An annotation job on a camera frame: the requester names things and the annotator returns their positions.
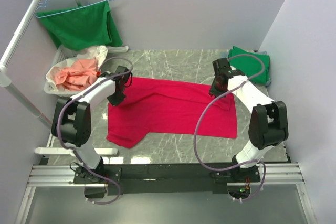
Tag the red t-shirt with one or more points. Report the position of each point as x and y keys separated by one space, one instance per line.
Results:
x=156 y=106

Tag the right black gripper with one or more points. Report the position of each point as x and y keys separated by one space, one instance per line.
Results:
x=213 y=92

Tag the white laundry basket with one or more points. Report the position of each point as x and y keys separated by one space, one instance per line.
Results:
x=65 y=57

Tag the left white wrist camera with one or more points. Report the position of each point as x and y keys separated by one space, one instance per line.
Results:
x=104 y=74

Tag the hanging green t-shirt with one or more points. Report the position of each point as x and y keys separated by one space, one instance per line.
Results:
x=81 y=27

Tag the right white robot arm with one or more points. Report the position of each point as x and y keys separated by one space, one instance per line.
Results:
x=268 y=124

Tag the black base beam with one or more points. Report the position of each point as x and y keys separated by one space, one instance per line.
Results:
x=162 y=178

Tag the white clothes rack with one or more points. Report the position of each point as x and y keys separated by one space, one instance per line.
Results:
x=21 y=131

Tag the white cloth in basket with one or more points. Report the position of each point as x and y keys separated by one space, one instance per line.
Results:
x=72 y=71

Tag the folded green t-shirt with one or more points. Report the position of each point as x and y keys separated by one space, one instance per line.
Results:
x=252 y=64

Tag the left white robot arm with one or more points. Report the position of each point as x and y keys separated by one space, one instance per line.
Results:
x=72 y=117

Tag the peach t-shirt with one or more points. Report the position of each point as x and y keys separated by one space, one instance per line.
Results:
x=79 y=76

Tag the aluminium rail frame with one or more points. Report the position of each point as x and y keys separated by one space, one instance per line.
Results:
x=62 y=176

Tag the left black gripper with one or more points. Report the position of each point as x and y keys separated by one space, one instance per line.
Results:
x=113 y=102

